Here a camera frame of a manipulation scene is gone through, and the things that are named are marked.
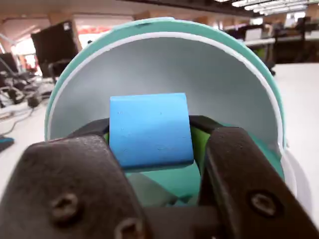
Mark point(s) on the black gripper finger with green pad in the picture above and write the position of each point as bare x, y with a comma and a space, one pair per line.
62, 174
249, 174

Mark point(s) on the blue lego block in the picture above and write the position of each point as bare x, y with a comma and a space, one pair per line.
149, 132

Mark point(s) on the teal whale-shaped bin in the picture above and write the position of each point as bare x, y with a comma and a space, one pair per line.
162, 62

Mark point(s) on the blue and black mouse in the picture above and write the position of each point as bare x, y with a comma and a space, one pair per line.
6, 144

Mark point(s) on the black power adapter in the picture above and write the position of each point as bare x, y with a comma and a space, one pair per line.
33, 101

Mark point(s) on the grey box-shaped object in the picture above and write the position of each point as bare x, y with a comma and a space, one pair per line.
149, 191

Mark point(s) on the black monitor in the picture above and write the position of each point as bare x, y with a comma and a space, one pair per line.
54, 47
7, 63

